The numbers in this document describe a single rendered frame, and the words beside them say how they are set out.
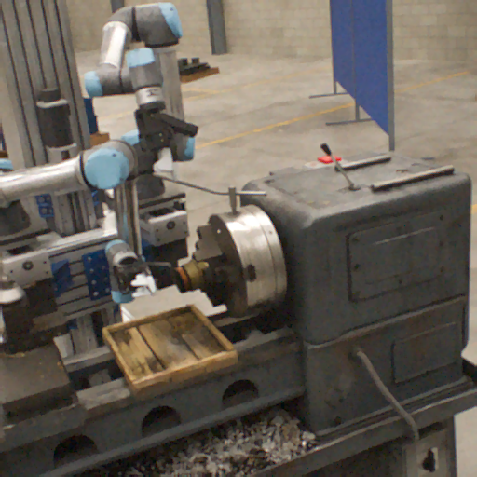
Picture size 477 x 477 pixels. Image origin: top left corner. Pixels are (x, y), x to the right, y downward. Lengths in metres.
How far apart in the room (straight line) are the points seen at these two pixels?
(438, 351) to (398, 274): 0.34
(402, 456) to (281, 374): 0.50
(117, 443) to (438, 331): 1.02
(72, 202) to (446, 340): 1.35
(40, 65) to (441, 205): 1.40
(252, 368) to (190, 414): 0.22
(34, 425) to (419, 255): 1.16
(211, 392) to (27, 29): 1.33
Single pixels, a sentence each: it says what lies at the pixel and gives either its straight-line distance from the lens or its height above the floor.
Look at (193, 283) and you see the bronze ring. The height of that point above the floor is 1.07.
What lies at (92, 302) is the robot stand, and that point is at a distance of 2.51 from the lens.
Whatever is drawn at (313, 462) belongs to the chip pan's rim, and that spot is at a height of 0.55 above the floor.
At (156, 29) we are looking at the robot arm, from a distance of 2.35.
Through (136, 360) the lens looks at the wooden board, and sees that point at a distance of 2.01.
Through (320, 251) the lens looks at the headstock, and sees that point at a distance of 1.89.
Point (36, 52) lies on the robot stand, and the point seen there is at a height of 1.69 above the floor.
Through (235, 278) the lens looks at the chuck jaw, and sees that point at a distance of 1.89.
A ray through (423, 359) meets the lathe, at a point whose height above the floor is 0.69.
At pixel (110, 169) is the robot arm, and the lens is 2.03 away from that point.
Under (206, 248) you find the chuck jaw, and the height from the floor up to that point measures 1.14.
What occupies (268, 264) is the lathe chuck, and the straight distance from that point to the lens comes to 1.90.
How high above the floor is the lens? 1.87
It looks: 21 degrees down
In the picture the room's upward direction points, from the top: 6 degrees counter-clockwise
